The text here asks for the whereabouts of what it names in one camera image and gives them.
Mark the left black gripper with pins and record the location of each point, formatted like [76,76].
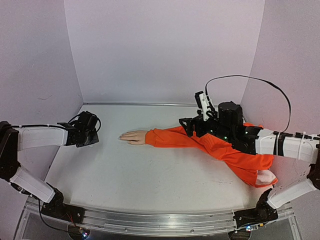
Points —
[95,139]

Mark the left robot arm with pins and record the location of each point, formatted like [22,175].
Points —
[16,139]

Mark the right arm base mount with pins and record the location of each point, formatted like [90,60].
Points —
[262,213]

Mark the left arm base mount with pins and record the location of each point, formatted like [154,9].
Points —
[56,208]

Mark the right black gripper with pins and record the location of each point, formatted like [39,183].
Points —
[191,125]

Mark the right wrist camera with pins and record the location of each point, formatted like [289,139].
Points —
[205,103]

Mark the mannequin hand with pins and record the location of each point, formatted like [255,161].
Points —
[137,137]

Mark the aluminium front rail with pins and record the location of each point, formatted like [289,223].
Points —
[166,224]

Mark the orange sweatshirt sleeve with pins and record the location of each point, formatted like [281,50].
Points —
[244,166]

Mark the aluminium back rail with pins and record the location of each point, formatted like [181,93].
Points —
[194,105]

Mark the aluminium rail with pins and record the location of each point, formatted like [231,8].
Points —
[194,105]
[166,224]

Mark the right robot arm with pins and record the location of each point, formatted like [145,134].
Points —
[227,124]

